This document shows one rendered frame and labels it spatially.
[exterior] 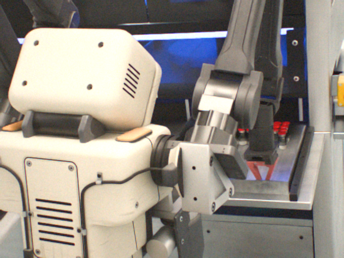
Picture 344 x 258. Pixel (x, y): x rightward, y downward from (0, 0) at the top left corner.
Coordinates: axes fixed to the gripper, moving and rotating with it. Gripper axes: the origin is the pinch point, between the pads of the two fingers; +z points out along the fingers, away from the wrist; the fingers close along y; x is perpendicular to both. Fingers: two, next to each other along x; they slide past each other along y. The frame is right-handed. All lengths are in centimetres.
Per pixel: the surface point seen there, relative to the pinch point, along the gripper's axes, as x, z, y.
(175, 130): 33.2, -2.6, 36.0
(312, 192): -10.8, 1.9, 1.1
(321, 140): -10.1, -1.6, 30.9
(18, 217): 65, 10, -4
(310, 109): -6.8, -9.1, 35.2
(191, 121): 28.5, -4.9, 37.6
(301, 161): -7.1, -1.6, 13.0
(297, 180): -7.4, -0.3, 2.4
